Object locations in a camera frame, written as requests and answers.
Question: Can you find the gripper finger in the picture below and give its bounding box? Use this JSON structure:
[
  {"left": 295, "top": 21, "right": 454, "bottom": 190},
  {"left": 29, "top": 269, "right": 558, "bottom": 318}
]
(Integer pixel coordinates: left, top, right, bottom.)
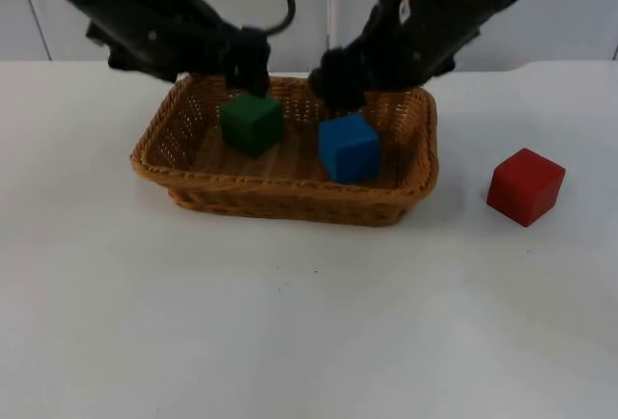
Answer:
[
  {"left": 322, "top": 90, "right": 367, "bottom": 117},
  {"left": 223, "top": 64, "right": 270, "bottom": 99}
]

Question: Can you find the green cube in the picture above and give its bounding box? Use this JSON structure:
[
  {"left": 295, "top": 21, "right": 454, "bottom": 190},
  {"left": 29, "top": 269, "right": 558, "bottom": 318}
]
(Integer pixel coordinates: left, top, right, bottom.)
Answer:
[{"left": 219, "top": 92, "right": 286, "bottom": 158}]

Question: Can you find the blue cube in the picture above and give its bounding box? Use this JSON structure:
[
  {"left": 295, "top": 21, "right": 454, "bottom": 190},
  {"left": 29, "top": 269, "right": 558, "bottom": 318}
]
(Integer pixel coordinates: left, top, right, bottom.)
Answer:
[{"left": 317, "top": 112, "right": 382, "bottom": 185}]

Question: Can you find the brown wicker basket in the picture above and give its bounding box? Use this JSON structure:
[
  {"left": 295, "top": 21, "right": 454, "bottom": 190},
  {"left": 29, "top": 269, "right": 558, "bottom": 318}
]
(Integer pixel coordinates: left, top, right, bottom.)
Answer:
[{"left": 128, "top": 73, "right": 440, "bottom": 229}]

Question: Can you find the red cube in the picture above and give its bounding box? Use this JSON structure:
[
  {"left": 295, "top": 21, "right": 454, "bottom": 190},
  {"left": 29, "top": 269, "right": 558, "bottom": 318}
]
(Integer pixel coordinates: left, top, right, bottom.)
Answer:
[{"left": 486, "top": 147, "right": 567, "bottom": 229}]

